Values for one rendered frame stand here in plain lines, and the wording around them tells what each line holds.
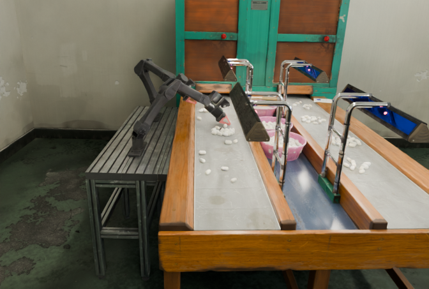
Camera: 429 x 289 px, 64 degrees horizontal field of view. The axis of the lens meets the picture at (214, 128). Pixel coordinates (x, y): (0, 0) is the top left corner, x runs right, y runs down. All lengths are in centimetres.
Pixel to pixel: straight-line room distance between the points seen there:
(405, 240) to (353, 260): 19
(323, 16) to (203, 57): 100
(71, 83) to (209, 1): 190
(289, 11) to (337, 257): 202
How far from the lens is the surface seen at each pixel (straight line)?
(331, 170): 168
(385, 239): 139
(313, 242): 129
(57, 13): 397
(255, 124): 112
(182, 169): 156
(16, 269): 242
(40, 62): 412
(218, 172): 159
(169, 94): 196
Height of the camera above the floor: 146
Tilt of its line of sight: 20 degrees down
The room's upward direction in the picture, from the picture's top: 2 degrees clockwise
